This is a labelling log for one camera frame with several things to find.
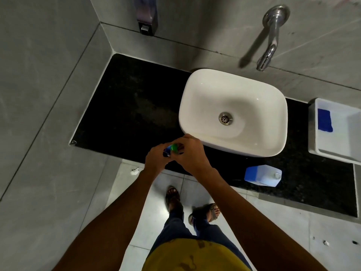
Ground person's right forearm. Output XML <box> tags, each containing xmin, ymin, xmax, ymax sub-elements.
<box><xmin>193</xmin><ymin>167</ymin><xmax>328</xmax><ymax>271</ymax></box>

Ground person's sandal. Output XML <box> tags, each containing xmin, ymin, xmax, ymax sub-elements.
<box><xmin>188</xmin><ymin>203</ymin><xmax>221</xmax><ymax>227</ymax></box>
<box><xmin>165</xmin><ymin>186</ymin><xmax>181</xmax><ymax>213</ymax></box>

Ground blue bottle with green cap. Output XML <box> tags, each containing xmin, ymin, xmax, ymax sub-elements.
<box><xmin>163</xmin><ymin>144</ymin><xmax>184</xmax><ymax>157</ymax></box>

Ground chrome wall tap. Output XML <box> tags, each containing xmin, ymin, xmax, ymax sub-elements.
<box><xmin>256</xmin><ymin>5</ymin><xmax>290</xmax><ymax>72</ymax></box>

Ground wall soap dispenser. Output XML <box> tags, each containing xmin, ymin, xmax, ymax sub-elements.
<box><xmin>134</xmin><ymin>0</ymin><xmax>158</xmax><ymax>36</ymax></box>

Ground white rectangular tray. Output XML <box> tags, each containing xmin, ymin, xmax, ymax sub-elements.
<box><xmin>308</xmin><ymin>98</ymin><xmax>361</xmax><ymax>166</ymax></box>

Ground white bottle with blue label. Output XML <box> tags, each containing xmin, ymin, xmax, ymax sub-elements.
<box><xmin>244</xmin><ymin>165</ymin><xmax>282</xmax><ymax>187</ymax></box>

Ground person's right hand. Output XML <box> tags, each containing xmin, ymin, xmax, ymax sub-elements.
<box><xmin>170</xmin><ymin>134</ymin><xmax>212</xmax><ymax>176</ymax></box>

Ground person's left sandal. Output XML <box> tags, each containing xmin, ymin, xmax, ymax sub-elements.
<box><xmin>165</xmin><ymin>186</ymin><xmax>181</xmax><ymax>213</ymax></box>

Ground person's left hand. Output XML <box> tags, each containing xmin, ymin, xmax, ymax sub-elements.
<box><xmin>144</xmin><ymin>143</ymin><xmax>173</xmax><ymax>174</ymax></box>

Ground metal sink drain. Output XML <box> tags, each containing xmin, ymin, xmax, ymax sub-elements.
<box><xmin>219</xmin><ymin>112</ymin><xmax>233</xmax><ymax>126</ymax></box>

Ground person's blue trousers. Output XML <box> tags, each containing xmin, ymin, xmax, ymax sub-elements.
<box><xmin>148</xmin><ymin>204</ymin><xmax>253</xmax><ymax>270</ymax></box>

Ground person's left forearm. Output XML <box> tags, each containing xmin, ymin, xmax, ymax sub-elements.
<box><xmin>52</xmin><ymin>169</ymin><xmax>165</xmax><ymax>271</ymax></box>

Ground person's right sandal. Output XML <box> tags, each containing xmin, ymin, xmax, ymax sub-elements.
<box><xmin>188</xmin><ymin>203</ymin><xmax>221</xmax><ymax>227</ymax></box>

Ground person's yellow shirt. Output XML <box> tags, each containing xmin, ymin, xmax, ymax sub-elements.
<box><xmin>142</xmin><ymin>238</ymin><xmax>251</xmax><ymax>271</ymax></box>

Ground blue cloth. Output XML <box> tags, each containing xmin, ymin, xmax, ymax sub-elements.
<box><xmin>318</xmin><ymin>108</ymin><xmax>333</xmax><ymax>132</ymax></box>

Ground white ceramic wash basin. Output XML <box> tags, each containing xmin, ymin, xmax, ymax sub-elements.
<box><xmin>178</xmin><ymin>68</ymin><xmax>288</xmax><ymax>158</ymax></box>

